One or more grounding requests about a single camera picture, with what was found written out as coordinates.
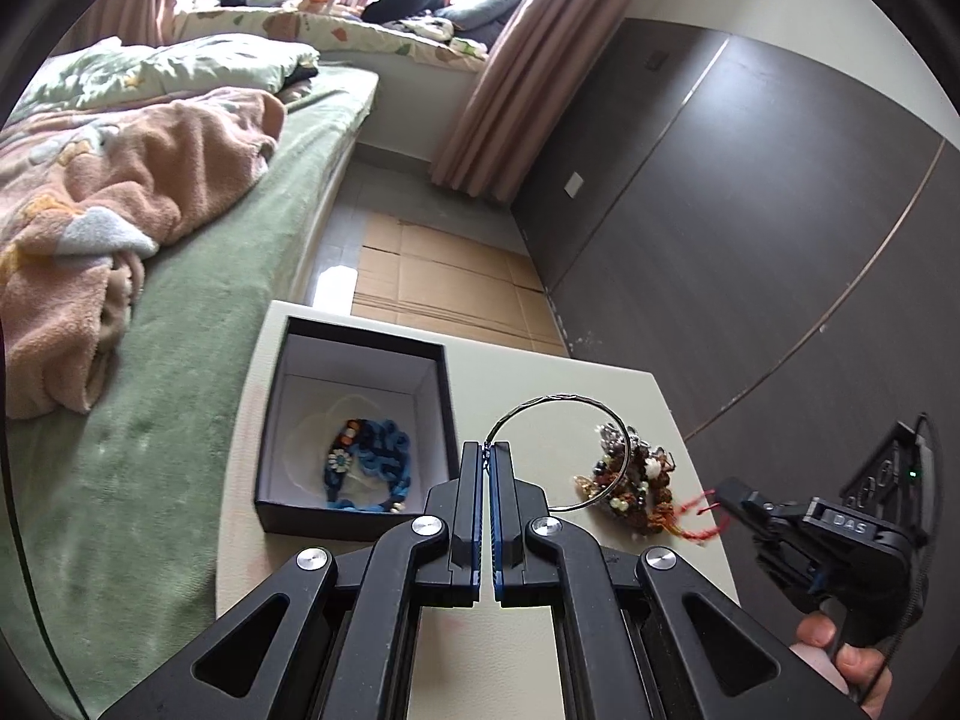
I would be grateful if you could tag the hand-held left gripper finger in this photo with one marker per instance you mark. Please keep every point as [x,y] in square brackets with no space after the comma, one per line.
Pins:
[496,517]
[478,517]

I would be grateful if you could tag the white wall socket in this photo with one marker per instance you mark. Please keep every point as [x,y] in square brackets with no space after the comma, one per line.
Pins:
[574,185]

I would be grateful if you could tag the black jewelry box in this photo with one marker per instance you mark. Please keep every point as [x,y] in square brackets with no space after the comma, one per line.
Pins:
[300,517]

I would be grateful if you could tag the pink fleece blanket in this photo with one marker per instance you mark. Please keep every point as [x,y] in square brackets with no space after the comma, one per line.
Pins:
[112,187]

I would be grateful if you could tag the white printed pillow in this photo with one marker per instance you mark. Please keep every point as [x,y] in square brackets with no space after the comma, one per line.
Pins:
[433,28]

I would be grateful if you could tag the wide pink curtain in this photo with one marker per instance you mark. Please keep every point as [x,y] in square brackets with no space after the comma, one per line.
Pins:
[525,75]

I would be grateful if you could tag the bed with green sheet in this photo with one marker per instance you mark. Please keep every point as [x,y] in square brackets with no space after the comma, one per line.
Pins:
[225,315]

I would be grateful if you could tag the silver bangle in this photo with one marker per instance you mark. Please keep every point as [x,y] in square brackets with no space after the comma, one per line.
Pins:
[555,397]

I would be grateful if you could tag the flattened cardboard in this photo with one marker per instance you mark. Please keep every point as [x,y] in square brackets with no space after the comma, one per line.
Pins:
[435,270]

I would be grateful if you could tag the floral window seat cushion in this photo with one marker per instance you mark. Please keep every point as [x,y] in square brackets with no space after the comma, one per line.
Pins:
[360,34]

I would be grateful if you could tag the dark wooden wardrobe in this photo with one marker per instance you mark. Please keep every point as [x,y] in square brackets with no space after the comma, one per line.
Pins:
[750,202]

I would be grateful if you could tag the grey pillow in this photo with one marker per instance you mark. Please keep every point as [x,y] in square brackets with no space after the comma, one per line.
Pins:
[480,6]

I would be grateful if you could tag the person's right hand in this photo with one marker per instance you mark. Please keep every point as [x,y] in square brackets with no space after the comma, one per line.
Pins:
[862,675]

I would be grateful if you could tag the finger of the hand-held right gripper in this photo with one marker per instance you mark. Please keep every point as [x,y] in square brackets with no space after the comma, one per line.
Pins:
[739,499]
[780,559]

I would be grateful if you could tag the green floral pillow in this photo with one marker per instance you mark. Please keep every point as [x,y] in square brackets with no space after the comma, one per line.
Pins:
[187,64]

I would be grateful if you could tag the black garment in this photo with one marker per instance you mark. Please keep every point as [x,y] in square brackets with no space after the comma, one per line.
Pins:
[301,75]

